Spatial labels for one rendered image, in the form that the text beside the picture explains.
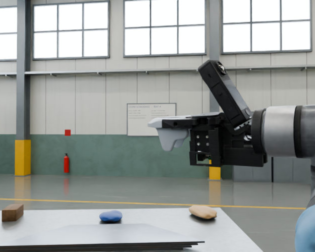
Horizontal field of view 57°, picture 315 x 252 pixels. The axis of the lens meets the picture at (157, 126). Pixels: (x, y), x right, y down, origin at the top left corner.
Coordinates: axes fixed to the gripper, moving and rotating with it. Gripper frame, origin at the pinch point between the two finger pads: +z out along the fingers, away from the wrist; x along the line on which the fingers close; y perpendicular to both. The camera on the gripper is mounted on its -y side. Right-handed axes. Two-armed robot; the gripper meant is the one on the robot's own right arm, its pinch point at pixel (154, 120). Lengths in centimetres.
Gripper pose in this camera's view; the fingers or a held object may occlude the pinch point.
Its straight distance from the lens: 54.5
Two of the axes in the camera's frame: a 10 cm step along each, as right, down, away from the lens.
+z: -8.4, 0.1, 5.4
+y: 0.8, 9.9, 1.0
